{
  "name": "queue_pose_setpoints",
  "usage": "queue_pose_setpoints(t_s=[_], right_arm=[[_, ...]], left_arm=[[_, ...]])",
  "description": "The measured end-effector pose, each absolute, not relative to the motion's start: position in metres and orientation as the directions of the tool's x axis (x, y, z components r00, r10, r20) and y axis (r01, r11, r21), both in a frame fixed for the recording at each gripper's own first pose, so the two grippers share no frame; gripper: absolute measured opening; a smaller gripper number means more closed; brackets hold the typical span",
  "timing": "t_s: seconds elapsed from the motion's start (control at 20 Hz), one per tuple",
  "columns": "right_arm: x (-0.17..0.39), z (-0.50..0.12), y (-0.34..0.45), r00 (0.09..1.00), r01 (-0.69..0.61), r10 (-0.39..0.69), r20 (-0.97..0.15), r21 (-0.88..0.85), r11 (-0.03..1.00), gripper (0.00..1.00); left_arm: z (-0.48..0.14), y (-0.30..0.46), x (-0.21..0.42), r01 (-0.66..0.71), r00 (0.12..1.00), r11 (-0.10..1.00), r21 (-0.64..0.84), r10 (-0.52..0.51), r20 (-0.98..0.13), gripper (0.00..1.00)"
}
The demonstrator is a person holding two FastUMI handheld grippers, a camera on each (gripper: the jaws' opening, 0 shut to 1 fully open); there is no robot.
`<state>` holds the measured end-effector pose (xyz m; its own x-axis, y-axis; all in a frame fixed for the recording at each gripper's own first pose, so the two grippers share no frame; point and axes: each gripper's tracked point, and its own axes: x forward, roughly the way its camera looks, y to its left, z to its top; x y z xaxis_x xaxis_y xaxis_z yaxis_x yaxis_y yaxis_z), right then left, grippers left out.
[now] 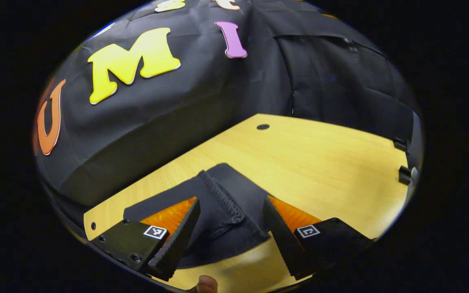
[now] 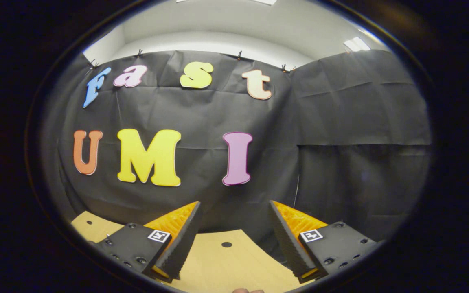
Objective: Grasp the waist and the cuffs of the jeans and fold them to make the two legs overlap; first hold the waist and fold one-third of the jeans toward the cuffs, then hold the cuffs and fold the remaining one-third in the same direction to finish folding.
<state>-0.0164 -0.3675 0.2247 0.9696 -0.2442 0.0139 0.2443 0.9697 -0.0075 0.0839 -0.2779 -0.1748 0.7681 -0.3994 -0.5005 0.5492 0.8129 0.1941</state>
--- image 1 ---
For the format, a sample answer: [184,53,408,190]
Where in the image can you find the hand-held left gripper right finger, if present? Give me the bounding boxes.
[262,196,377,281]

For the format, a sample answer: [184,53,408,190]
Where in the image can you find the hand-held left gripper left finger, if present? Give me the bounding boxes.
[89,197,201,282]

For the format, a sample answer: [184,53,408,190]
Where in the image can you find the dark denim jeans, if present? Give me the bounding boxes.
[123,163,274,269]

